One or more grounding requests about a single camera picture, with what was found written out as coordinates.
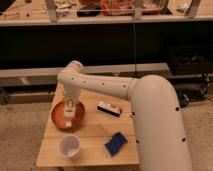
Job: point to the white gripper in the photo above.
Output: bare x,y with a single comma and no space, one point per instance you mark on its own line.
69,107

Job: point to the small white bottle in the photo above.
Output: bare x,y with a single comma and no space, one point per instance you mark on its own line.
68,124

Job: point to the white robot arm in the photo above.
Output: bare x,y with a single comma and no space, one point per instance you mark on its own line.
158,123

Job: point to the orange ceramic bowl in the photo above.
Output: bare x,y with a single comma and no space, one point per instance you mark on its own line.
59,120

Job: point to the white paper cup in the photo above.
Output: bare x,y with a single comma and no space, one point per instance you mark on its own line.
69,146

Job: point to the wooden table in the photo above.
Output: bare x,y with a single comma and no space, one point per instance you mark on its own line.
96,129

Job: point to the blue sponge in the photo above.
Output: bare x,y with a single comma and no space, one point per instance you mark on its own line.
115,143

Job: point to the long background workbench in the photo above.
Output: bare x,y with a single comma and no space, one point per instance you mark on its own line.
87,12

